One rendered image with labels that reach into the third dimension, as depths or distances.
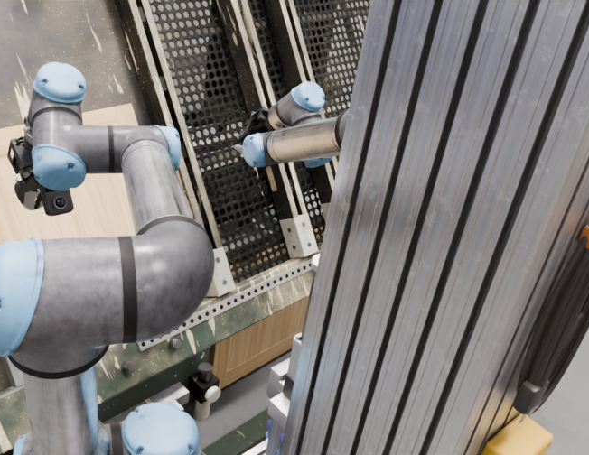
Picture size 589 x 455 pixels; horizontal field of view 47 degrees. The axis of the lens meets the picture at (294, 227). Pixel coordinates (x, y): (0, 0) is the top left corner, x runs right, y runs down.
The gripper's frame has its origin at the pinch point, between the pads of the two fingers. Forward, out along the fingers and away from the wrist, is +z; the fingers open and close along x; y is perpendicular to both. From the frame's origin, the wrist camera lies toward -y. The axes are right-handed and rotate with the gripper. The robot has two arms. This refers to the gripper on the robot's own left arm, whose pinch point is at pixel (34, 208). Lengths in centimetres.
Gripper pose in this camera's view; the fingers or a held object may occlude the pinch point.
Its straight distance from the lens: 138.5
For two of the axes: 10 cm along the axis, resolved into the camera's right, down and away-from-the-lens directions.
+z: -4.4, 5.1, 7.4
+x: -7.5, 2.6, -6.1
